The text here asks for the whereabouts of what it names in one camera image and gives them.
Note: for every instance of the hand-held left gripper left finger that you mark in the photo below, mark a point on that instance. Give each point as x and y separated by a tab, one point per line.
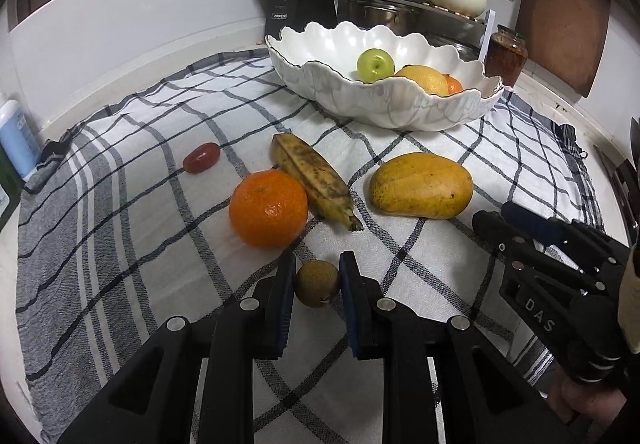
282	309

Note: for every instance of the green apple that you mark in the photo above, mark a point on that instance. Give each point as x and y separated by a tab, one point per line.
375	65

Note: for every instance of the person's right hand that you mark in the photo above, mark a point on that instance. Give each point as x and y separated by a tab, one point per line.
595	401

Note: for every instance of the white scalloped bowl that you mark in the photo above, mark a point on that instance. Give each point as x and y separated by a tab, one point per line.
350	94

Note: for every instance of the yellow mango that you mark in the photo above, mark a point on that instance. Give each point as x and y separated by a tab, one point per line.
421	185

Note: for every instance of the green dish soap bottle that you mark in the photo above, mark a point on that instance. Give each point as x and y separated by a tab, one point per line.
6	189

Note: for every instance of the brown wooden cutting board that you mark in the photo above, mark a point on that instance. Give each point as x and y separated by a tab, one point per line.
565	19

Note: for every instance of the orange mandarin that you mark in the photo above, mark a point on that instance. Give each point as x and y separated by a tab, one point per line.
268	209
454	85

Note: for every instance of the large steel pot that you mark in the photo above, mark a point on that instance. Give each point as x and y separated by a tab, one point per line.
380	13

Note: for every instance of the glass jar of red sauce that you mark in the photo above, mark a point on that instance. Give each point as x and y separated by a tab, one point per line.
506	58

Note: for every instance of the spotted yellow banana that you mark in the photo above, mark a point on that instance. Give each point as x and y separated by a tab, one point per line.
315	179

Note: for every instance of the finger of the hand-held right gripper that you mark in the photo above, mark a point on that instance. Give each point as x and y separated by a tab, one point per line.
505	236
550	230

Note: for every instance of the yellow lemon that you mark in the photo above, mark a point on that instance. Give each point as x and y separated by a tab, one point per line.
425	80

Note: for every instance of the small brown longan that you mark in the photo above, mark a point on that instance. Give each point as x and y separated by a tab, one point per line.
316	283

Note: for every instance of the red cherry tomato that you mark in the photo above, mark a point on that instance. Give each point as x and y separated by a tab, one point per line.
201	157

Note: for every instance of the white blue pump bottle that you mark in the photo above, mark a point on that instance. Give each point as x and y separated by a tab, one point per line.
17	136

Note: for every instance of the grey white checked cloth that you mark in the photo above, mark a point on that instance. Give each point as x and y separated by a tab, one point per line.
150	234

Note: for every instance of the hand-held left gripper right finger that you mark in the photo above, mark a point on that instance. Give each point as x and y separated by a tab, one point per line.
350	306

